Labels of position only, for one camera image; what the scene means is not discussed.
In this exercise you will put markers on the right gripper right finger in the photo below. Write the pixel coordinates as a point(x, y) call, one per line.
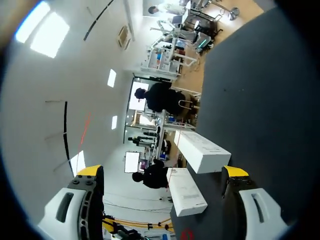
point(260, 212)

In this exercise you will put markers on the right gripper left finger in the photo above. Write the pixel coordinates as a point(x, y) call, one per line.
point(75, 200)

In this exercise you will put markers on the large white block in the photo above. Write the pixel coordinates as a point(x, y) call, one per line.
point(186, 192)
point(200, 152)

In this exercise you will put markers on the person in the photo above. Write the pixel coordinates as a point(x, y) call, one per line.
point(165, 8)
point(152, 177)
point(162, 100)

